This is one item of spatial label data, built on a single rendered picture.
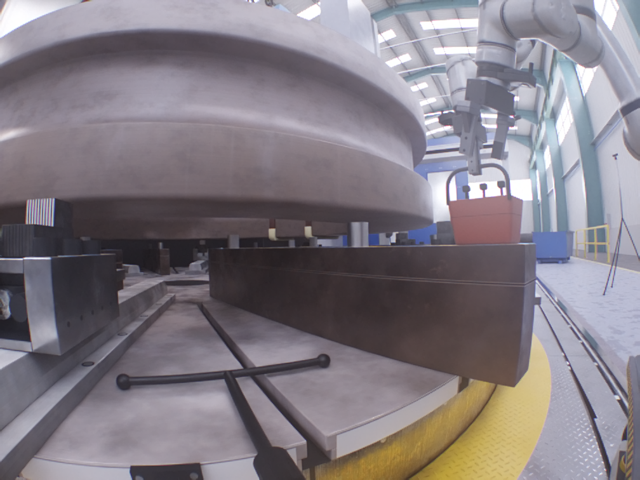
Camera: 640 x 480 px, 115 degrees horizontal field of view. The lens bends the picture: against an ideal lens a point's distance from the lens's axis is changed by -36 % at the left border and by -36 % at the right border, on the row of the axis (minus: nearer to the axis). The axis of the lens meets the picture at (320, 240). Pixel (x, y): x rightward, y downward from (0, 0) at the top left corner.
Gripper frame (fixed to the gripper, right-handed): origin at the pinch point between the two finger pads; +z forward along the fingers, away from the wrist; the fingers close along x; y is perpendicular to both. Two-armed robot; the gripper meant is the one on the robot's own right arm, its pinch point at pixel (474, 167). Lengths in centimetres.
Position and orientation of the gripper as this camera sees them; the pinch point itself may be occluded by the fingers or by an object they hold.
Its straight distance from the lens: 90.1
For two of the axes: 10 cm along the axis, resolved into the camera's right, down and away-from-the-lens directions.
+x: 7.8, 0.0, 6.3
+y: 6.2, -0.3, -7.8
